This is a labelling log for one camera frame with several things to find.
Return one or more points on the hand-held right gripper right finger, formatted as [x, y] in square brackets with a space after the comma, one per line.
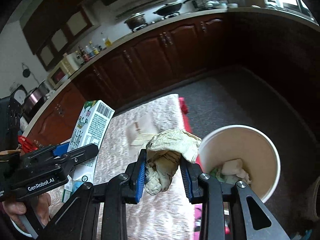
[187, 180]

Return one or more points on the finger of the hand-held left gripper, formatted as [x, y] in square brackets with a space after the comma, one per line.
[62, 148]
[75, 156]

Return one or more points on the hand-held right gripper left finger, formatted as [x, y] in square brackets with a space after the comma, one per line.
[141, 175]

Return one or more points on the green white milk carton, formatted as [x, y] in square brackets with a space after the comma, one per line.
[92, 130]

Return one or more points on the beige paper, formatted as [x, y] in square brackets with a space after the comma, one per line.
[172, 142]

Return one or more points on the white paper cup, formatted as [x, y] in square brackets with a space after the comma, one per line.
[250, 145]

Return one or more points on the person's left hand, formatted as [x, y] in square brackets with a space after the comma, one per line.
[17, 208]

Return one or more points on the green wrapper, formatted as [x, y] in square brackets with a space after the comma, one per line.
[220, 175]

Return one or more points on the pink cloth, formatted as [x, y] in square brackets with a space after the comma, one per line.
[200, 220]

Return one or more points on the beige embossed tablecloth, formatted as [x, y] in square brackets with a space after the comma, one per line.
[160, 217]

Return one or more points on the white crumpled tissue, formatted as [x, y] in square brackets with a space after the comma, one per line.
[235, 167]

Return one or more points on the small white rag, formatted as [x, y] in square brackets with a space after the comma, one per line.
[50, 93]

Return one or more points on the rice cooker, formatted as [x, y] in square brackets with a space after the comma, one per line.
[35, 97]

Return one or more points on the kitchen scale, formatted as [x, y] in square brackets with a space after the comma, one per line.
[18, 95]

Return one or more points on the red cloth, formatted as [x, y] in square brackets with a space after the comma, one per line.
[185, 108]

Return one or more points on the cream microwave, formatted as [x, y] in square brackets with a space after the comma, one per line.
[62, 72]

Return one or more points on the black hanging strainer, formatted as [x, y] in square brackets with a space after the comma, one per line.
[25, 73]

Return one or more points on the blue label bottle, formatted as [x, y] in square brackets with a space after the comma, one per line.
[92, 49]

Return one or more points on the wooden base cabinet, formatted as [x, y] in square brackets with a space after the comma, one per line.
[155, 62]

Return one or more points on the yellow oil bottle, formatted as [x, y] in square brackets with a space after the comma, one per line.
[107, 43]

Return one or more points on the stew pot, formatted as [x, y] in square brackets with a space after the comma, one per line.
[135, 20]

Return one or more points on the gas stove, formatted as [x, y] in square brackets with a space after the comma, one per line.
[155, 21]

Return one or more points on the beige countertop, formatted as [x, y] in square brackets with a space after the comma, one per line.
[190, 16]

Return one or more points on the black wok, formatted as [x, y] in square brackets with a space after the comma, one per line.
[167, 8]

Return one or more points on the glass door wall cabinet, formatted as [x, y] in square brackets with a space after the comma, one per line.
[57, 37]

